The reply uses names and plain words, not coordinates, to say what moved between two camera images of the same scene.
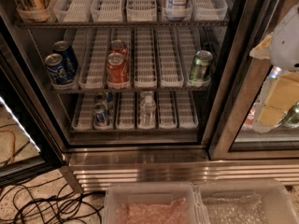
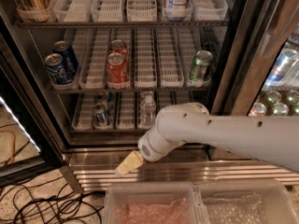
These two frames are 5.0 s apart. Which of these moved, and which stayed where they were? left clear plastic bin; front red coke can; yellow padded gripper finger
Moved: yellow padded gripper finger
Stayed: front red coke can; left clear plastic bin
